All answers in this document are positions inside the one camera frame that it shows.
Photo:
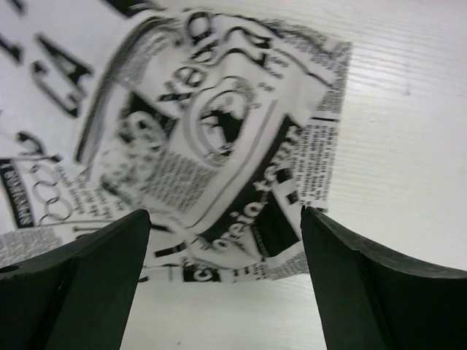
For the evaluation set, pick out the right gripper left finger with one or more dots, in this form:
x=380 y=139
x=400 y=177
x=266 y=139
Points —
x=77 y=296

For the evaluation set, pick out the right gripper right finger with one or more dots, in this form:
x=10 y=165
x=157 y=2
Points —
x=372 y=297

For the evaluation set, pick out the newspaper print trousers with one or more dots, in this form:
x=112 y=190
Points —
x=222 y=126

